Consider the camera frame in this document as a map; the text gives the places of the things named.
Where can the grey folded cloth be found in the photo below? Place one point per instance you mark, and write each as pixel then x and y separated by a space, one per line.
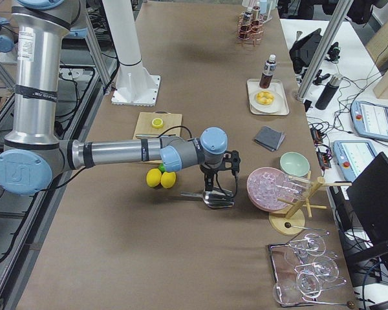
pixel 269 138

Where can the glass on wooden stand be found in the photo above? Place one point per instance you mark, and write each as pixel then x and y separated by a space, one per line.
pixel 294 187

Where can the half lemon slice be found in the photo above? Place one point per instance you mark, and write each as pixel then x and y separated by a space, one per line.
pixel 157 123

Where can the black monitor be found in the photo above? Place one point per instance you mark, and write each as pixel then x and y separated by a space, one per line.
pixel 368 196

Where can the black foam case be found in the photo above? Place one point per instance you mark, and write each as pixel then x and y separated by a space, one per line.
pixel 303 50

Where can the twisted glazed donut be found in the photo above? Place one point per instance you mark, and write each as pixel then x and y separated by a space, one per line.
pixel 264 98

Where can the wooden glass tree stand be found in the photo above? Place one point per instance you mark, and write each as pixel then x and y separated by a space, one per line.
pixel 291 220

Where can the pink bowl with ice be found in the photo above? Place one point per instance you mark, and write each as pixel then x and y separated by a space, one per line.
pixel 265 186

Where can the tea bottle in rack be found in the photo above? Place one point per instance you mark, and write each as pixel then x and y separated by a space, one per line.
pixel 245 25
pixel 256 18

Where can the wine glass middle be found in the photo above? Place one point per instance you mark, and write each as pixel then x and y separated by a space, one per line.
pixel 323 267

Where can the green bowl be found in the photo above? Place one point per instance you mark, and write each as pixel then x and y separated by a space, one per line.
pixel 294 163

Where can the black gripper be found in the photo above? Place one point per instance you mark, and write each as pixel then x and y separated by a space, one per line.
pixel 208 172

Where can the cream rabbit tray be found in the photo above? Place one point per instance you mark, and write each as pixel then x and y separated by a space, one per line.
pixel 276 86

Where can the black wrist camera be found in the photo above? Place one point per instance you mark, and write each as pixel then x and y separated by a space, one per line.
pixel 232 162

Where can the yellow lemon near scoop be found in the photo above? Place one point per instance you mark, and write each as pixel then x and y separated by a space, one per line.
pixel 153 177

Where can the tea bottle in rack rear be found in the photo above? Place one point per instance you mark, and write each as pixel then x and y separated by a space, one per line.
pixel 256 18

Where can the tea bottle in rack front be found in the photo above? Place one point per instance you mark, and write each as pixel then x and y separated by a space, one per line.
pixel 245 25

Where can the aluminium frame post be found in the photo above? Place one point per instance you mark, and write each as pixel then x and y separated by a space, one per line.
pixel 330 32

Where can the green lime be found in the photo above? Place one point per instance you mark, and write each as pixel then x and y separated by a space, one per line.
pixel 161 168

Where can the white round plate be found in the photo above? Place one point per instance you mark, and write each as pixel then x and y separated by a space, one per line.
pixel 274 107

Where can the wine glass top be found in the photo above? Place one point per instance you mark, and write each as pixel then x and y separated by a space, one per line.
pixel 311 244

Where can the copper wire bottle rack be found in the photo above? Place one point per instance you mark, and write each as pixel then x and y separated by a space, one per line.
pixel 254 38

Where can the bamboo cutting board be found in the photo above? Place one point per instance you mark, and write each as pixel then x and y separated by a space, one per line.
pixel 143 124

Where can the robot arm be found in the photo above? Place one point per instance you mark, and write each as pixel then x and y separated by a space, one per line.
pixel 49 132
pixel 8 43

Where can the tea bottle on tray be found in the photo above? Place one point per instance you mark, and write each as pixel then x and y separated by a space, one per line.
pixel 268 71

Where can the steel muddler black tip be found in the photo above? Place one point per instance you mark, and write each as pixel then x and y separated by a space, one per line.
pixel 147 136

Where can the black thermos flask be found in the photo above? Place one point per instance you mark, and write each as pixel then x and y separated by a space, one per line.
pixel 329 91

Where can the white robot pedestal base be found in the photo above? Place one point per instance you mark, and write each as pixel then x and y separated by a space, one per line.
pixel 134 84

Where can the yellow lemon far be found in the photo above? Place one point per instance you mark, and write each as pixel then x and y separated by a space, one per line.
pixel 168 179

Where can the mirror tray with glasses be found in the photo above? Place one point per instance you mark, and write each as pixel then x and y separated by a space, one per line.
pixel 287 271

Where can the metal ice scoop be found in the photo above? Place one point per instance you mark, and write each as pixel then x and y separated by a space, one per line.
pixel 215 199

